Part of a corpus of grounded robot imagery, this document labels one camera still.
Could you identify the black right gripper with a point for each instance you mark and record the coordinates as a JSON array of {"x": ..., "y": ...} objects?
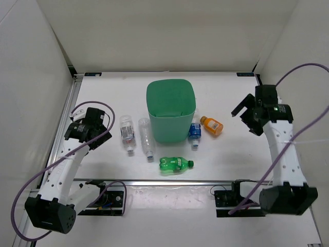
[{"x": 249, "y": 103}]

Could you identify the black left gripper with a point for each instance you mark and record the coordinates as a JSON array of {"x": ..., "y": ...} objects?
[{"x": 102, "y": 140}]

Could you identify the orange plastic bottle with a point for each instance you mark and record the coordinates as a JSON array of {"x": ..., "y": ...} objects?
[{"x": 211, "y": 125}]

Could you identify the blue label plastic bottle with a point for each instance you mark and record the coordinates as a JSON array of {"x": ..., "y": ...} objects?
[{"x": 194, "y": 134}]

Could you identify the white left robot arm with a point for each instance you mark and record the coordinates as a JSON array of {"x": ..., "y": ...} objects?
[{"x": 55, "y": 208}]

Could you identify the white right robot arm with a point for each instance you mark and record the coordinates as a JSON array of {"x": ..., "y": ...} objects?
[{"x": 283, "y": 189}]

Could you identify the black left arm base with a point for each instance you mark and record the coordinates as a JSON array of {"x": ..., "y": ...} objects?
[{"x": 112, "y": 201}]

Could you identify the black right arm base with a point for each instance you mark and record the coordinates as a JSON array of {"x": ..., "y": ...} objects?
[{"x": 228, "y": 197}]

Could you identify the green plastic bin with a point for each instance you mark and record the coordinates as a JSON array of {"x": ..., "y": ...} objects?
[{"x": 171, "y": 105}]

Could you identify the clear bottle red label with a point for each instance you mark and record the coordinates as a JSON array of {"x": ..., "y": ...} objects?
[{"x": 127, "y": 133}]

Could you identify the clear unlabelled plastic bottle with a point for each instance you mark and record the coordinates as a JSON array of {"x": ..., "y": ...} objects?
[{"x": 146, "y": 136}]

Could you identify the green soda bottle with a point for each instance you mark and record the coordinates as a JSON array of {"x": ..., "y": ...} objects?
[{"x": 174, "y": 165}]

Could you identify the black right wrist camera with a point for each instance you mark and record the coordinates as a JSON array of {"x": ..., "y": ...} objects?
[{"x": 265, "y": 95}]

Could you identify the aluminium front rail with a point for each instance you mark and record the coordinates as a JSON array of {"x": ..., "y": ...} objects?
[{"x": 174, "y": 182}]

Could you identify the aluminium rail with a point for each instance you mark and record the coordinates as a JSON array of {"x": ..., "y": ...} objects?
[
  {"x": 69, "y": 104},
  {"x": 174, "y": 182}
]

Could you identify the aluminium left rail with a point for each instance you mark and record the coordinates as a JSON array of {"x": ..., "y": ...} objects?
[{"x": 69, "y": 104}]

